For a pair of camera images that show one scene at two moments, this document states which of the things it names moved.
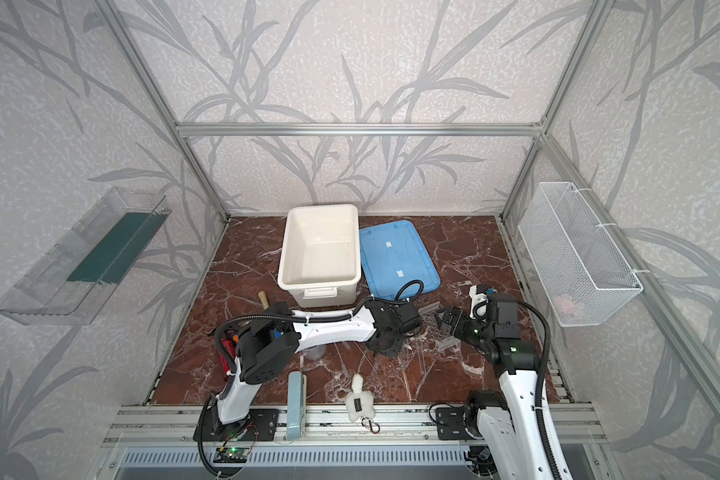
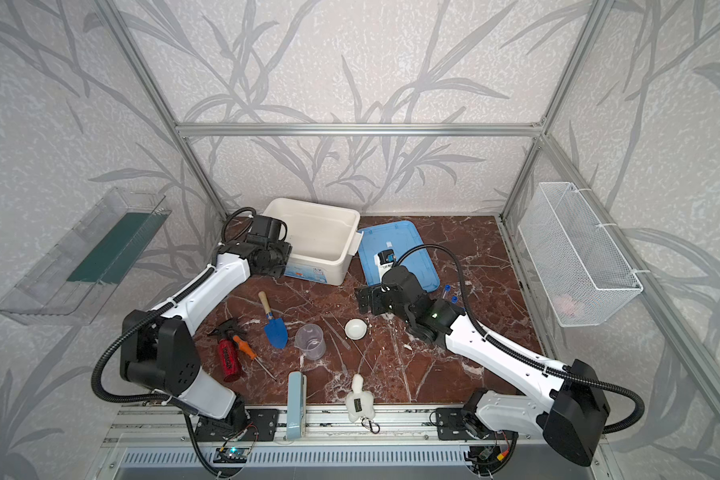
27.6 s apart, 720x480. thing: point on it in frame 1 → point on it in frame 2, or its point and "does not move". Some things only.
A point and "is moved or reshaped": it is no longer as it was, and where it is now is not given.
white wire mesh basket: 582,274 does not move
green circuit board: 231,455 does not move
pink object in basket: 565,303 does not move
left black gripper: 409,318 → 274,260
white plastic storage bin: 320,255 is moved or reshaped
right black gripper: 456,320 → 367,298
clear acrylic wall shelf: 74,284 does not move
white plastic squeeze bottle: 359,403 does not move
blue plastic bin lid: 392,255 does not move
